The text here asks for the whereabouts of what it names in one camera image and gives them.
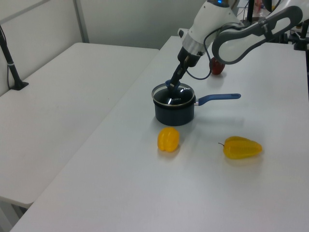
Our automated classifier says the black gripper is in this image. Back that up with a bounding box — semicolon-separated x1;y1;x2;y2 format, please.
169;46;201;90

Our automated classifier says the glass lid with blue knob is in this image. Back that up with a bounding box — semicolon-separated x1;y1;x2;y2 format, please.
151;80;196;107

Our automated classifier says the dark red apple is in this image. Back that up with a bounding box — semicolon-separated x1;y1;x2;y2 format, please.
209;57;226;76

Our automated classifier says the short yellow bell pepper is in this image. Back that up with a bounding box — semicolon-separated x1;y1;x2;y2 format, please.
157;127;181;153

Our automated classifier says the long yellow bell pepper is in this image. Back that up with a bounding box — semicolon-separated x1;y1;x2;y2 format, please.
218;136;263;160

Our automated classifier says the black clamp pole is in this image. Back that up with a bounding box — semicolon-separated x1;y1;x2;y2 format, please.
293;20;309;51

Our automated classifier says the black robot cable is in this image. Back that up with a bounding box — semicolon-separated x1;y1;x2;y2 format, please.
186;26;243;80

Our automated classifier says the dark pot with blue handle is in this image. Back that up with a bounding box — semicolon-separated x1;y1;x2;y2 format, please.
154;93;241;127

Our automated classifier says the grey partition post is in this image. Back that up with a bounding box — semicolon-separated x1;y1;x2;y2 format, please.
73;0;90;44

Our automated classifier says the black camera stand pole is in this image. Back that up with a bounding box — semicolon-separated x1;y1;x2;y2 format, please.
0;24;29;91

